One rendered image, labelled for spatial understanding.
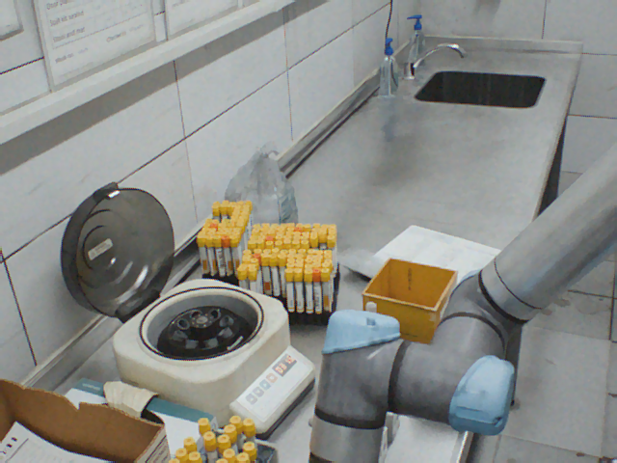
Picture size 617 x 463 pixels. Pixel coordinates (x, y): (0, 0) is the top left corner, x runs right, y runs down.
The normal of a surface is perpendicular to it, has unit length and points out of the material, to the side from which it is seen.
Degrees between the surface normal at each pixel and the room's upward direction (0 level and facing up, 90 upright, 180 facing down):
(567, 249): 88
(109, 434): 90
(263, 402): 25
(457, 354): 3
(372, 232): 0
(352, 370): 60
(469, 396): 55
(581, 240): 88
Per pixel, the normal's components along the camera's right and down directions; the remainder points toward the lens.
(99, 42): 0.92, 0.21
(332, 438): -0.44, -0.05
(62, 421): -0.40, 0.43
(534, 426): -0.06, -0.87
